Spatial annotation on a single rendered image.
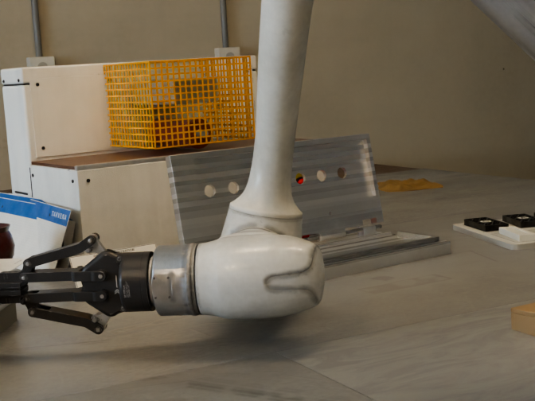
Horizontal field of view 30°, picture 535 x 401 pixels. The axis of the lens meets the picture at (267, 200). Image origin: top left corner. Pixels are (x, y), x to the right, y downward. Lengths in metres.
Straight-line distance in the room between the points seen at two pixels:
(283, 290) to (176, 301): 0.13
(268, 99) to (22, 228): 0.85
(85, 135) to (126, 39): 1.55
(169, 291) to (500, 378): 0.40
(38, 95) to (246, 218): 0.79
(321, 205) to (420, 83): 2.34
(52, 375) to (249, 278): 0.26
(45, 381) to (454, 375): 0.47
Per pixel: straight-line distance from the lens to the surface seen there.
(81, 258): 1.68
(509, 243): 1.86
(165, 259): 1.23
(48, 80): 2.03
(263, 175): 1.35
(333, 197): 1.89
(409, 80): 4.13
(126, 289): 1.24
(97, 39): 3.54
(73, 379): 1.22
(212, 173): 1.75
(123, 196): 1.84
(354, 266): 1.68
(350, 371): 1.16
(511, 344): 1.26
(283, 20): 1.21
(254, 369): 1.19
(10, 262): 1.49
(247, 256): 1.20
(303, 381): 1.14
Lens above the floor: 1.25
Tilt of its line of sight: 8 degrees down
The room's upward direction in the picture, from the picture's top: 4 degrees counter-clockwise
